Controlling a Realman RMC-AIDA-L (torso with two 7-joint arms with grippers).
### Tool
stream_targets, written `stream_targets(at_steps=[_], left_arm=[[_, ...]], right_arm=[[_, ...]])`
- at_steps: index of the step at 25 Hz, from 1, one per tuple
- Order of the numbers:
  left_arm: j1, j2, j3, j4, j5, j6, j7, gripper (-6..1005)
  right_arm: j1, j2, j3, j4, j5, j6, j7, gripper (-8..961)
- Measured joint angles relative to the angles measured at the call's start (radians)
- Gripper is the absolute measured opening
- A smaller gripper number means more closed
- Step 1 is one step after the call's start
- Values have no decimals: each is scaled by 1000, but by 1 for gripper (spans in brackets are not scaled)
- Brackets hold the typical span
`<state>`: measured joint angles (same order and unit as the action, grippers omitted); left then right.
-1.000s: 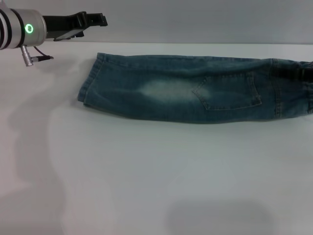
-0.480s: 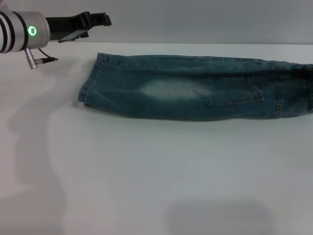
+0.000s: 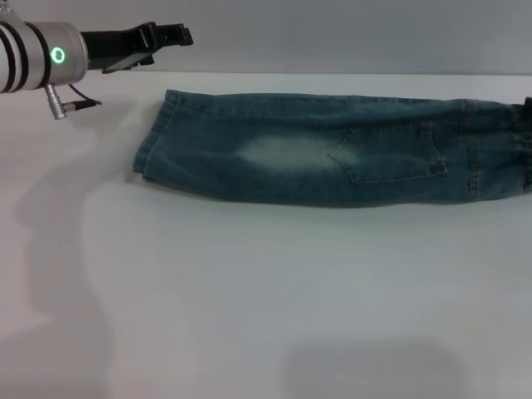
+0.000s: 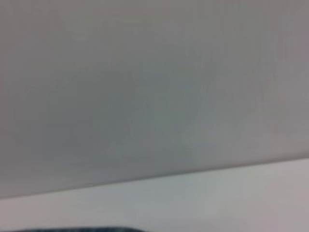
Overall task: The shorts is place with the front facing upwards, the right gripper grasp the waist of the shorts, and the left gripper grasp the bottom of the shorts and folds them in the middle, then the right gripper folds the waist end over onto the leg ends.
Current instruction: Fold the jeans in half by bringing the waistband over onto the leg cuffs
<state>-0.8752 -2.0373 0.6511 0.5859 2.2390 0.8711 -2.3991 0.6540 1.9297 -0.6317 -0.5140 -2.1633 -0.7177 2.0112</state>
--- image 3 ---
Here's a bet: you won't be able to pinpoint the blue denim shorts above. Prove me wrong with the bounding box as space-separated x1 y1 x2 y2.
131 88 532 209

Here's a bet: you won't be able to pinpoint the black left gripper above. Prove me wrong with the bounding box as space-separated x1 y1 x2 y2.
80 22 195 71

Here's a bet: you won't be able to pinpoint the black cable with silver connector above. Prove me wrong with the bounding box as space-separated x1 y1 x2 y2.
44 82 103 121

